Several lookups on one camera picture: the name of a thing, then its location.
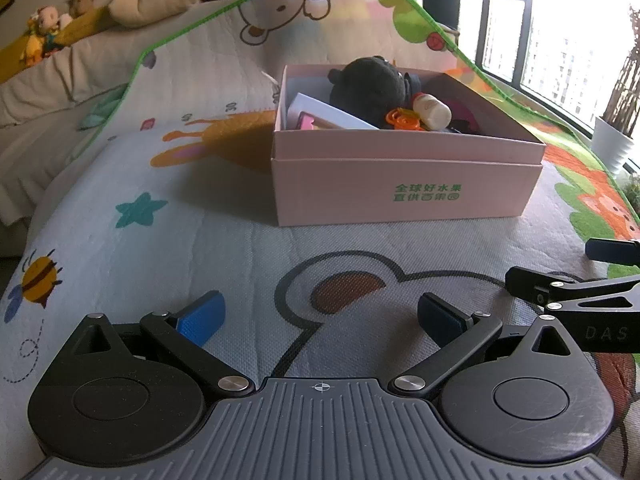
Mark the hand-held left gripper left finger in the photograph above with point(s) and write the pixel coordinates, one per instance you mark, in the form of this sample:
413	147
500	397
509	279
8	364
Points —
200	317

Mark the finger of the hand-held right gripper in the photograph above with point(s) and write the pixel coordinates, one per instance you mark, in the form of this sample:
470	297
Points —
540	285
610	250

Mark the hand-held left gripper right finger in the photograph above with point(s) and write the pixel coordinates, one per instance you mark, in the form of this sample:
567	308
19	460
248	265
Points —
440	317

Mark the pink cardboard box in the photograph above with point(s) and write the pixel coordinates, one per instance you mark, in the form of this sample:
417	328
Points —
350	185

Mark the orange clip toy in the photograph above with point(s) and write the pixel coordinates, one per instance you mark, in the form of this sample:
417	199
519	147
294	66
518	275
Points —
402	120

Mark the small white bottle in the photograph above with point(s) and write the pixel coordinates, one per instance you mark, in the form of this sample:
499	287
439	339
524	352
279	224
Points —
435	110

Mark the pink yellow toy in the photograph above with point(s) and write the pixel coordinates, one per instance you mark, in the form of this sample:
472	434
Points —
305	122

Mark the black plush toy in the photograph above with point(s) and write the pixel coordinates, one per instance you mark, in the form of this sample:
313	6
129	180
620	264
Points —
372	85

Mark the printed cartoon play mat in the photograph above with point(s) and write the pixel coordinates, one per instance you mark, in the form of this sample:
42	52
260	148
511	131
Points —
200	240

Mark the white plant pot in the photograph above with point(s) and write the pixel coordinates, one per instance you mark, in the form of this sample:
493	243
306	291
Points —
612	140

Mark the green potted plant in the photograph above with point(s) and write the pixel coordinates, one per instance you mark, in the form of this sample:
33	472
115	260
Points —
625	85

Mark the magenta item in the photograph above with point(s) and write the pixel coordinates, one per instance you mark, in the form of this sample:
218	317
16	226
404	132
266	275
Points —
462	112

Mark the teal cloth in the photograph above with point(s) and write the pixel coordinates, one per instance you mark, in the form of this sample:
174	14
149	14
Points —
100	110

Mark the yellow plush toy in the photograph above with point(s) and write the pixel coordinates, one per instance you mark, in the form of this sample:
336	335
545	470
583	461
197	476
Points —
32	47

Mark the dark window frame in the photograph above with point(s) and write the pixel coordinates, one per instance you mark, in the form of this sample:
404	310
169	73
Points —
482	35

